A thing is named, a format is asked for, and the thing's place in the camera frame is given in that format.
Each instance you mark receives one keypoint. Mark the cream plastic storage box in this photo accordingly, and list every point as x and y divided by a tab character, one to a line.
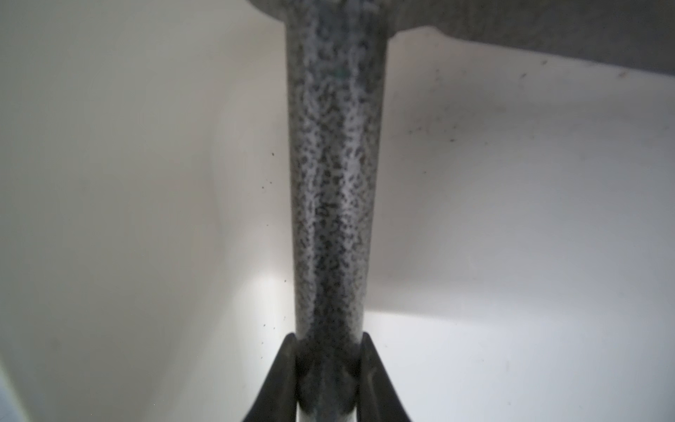
522	264

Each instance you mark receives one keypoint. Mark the grey speckled hoe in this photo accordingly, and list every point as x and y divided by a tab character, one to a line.
336	54

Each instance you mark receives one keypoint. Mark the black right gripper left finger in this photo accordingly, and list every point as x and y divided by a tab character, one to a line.
277	400

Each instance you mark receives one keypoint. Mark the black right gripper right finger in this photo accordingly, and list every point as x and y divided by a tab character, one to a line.
377	398

